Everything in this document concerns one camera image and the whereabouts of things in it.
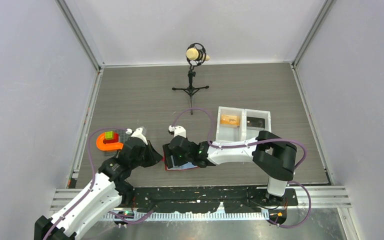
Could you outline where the red card holder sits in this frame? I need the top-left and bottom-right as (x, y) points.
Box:
(163, 155), (198, 171)

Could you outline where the orange credit card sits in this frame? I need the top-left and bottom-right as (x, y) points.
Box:
(219, 114), (241, 128)

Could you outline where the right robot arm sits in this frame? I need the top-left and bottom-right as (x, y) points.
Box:
(163, 130), (297, 205)

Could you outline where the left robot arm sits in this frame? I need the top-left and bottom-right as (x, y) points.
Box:
(33, 136), (163, 240)

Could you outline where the black credit card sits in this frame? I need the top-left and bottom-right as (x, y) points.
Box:
(246, 116), (266, 129)

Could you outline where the grey studded baseplate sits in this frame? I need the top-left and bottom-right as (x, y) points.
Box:
(102, 130), (129, 156)

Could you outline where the red toy block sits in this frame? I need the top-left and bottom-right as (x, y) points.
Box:
(104, 133), (119, 144)

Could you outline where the orange curved plastic piece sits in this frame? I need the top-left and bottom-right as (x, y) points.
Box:
(95, 130), (124, 152)

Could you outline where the green toy block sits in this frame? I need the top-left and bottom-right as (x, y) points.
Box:
(104, 131), (115, 141)

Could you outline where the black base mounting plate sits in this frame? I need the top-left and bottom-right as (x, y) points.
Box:
(121, 185), (298, 214)

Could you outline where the white two-compartment tray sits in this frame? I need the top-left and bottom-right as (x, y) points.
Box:
(215, 106), (272, 143)

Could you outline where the black microphone tripod stand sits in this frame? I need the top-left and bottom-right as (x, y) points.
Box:
(172, 42), (210, 115)

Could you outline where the beige microphone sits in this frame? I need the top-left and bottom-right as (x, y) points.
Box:
(185, 47), (210, 62)

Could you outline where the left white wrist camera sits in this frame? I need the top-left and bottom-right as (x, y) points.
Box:
(125, 126), (148, 145)

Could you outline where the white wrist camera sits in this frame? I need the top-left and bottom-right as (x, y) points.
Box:
(125, 126), (148, 145)
(168, 125), (187, 138)

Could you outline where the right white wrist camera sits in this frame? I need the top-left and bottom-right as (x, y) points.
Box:
(168, 125), (187, 138)

